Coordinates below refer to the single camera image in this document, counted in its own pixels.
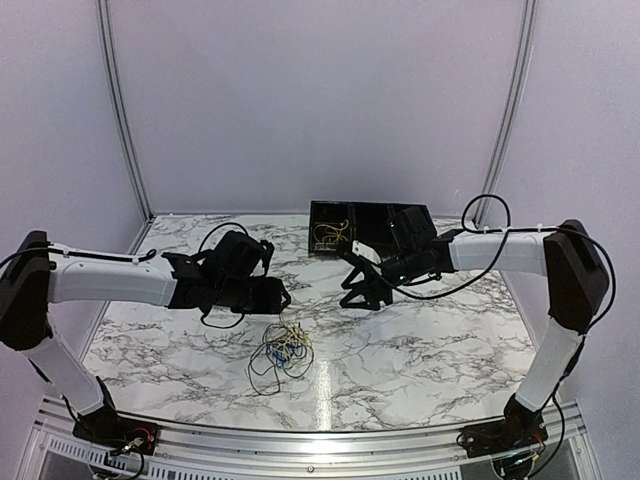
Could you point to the aluminium front rail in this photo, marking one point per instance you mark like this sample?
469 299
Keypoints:
191 451

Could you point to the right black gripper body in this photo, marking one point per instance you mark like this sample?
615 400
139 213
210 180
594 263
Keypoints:
410 266

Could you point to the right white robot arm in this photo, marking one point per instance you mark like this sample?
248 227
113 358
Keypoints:
578 272

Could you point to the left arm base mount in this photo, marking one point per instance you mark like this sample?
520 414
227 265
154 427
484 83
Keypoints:
107 427

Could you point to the right aluminium frame post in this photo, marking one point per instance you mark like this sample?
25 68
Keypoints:
514 96

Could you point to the black compartment tray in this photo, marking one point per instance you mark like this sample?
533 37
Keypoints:
334 223

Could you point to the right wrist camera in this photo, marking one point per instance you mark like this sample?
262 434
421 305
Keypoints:
364 251

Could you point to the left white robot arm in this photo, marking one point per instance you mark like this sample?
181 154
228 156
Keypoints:
232 275

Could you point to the left aluminium frame post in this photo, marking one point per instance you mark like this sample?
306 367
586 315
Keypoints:
118 103

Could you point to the aluminium frame post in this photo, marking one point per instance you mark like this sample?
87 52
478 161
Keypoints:
514 96
118 103

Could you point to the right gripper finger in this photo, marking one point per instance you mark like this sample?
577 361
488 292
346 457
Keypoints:
369 293
364 272

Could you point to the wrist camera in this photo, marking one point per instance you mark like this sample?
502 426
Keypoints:
261 258
364 251

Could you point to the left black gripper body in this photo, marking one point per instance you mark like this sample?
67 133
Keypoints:
235 297

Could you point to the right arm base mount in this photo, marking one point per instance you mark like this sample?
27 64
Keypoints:
519 428

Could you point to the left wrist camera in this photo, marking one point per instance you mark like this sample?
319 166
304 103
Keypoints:
261 258

